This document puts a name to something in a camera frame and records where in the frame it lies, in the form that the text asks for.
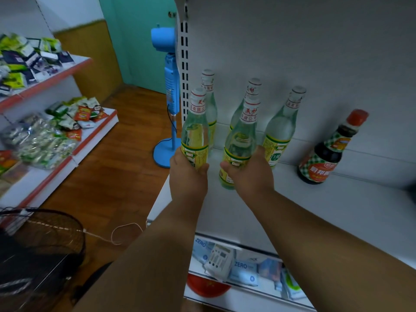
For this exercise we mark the person's right hand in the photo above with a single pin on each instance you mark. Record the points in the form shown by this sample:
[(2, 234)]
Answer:
[(253, 180)]

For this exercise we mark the person's left hand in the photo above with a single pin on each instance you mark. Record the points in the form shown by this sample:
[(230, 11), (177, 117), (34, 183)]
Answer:
[(187, 185)]

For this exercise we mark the person's left thumb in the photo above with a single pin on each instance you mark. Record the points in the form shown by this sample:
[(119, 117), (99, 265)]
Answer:
[(202, 168)]

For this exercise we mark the person's right thumb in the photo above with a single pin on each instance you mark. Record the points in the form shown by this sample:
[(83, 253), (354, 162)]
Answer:
[(229, 167)]

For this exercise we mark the clear bottle yellow green label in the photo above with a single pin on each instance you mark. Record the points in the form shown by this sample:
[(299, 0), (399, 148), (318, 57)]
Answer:
[(212, 110), (239, 142), (253, 89), (281, 126), (195, 133)]

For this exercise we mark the person's left forearm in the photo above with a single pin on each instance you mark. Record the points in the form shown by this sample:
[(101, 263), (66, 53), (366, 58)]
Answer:
[(152, 259)]

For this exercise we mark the person's right forearm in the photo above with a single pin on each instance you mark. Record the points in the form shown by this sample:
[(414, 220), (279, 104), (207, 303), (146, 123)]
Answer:
[(325, 256)]

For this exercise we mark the light blue packet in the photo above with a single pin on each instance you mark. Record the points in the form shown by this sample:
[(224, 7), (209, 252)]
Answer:
[(243, 272), (201, 251)]

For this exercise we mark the white charger box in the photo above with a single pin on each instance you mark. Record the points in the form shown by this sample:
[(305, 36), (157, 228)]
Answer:
[(219, 261)]

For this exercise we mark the blue standing fan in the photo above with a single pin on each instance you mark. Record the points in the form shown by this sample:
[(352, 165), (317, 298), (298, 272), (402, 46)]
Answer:
[(171, 77)]

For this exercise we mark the dark sauce bottle red cap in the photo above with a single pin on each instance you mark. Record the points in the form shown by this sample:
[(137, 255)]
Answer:
[(326, 155)]

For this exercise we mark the white metal shelf unit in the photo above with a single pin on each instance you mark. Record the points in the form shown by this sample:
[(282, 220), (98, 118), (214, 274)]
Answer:
[(325, 211)]

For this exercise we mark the blue red packet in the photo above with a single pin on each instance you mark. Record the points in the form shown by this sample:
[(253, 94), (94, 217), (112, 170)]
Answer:
[(270, 272)]

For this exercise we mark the red plastic bowl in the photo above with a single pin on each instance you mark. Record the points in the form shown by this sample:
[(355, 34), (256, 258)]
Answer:
[(206, 287)]

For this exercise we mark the white green packet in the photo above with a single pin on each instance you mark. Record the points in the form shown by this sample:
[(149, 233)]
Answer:
[(292, 285)]

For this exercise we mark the pile of green red snack packets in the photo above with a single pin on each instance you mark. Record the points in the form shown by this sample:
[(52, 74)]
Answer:
[(76, 115)]

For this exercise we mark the teal door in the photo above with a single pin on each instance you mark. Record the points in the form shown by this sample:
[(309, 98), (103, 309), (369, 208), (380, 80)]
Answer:
[(139, 38)]

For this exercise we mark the white shelf unit red trim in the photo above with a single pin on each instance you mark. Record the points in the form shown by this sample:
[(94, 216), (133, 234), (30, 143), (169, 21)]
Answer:
[(44, 191)]

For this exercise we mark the pile of clear candy bags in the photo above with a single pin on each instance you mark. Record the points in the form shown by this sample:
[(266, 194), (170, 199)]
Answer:
[(42, 142)]

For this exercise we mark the black mesh basket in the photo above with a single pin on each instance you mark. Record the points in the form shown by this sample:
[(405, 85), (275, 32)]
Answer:
[(42, 256)]

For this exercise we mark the pile of orange packets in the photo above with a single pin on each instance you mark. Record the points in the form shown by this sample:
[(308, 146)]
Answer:
[(9, 168)]

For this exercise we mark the pile of dark and green packets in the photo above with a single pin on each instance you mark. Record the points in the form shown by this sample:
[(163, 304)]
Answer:
[(29, 61)]

